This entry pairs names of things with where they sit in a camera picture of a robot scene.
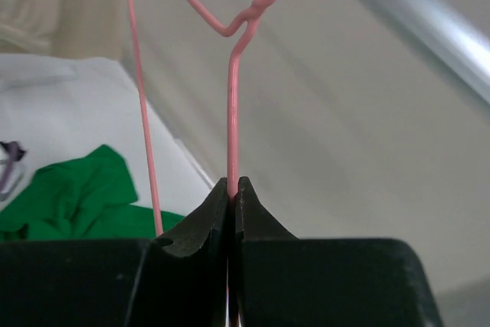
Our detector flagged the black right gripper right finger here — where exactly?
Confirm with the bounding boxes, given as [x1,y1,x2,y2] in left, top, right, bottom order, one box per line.
[233,177,443,326]

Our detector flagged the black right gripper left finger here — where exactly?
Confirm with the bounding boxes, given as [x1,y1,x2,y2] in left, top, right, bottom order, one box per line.
[1,179,228,326]

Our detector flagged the green t shirt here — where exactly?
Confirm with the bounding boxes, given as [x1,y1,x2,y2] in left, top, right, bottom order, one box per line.
[0,144,188,243]

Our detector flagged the white clothes rack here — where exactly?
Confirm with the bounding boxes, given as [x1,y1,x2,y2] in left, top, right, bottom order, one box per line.
[369,0,489,101]

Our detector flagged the pink wire hanger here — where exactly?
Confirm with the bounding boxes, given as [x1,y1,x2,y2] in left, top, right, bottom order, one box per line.
[127,0,276,326]

